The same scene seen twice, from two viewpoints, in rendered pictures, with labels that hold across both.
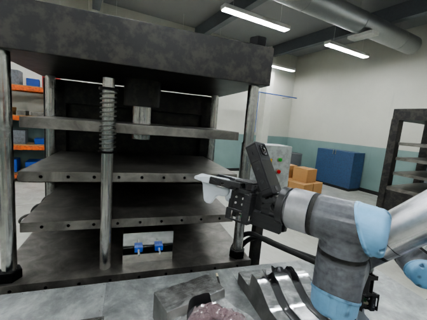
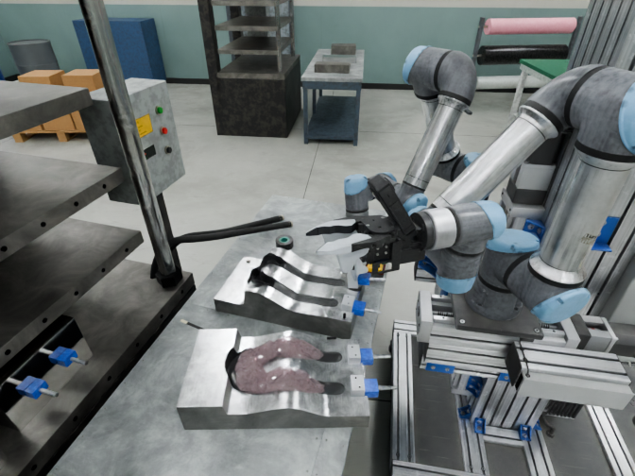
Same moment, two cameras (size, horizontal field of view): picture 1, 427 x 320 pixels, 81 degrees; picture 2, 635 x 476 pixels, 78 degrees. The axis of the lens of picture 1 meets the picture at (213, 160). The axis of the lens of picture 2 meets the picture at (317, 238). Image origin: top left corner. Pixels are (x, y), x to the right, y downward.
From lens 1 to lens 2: 0.58 m
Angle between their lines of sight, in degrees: 57
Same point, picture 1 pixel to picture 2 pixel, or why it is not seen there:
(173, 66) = not seen: outside the picture
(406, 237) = not seen: hidden behind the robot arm
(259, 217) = (403, 254)
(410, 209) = (476, 182)
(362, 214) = (491, 214)
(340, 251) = (479, 247)
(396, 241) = not seen: hidden behind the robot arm
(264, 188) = (407, 227)
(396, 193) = (231, 80)
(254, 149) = (390, 191)
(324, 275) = (464, 269)
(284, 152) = (160, 93)
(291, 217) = (443, 242)
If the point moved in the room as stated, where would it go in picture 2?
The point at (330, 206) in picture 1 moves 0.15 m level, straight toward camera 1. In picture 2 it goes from (471, 218) to (547, 265)
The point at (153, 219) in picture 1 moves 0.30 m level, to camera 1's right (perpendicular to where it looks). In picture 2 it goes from (28, 329) to (128, 270)
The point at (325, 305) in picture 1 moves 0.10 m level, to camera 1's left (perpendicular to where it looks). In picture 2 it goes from (463, 287) to (445, 317)
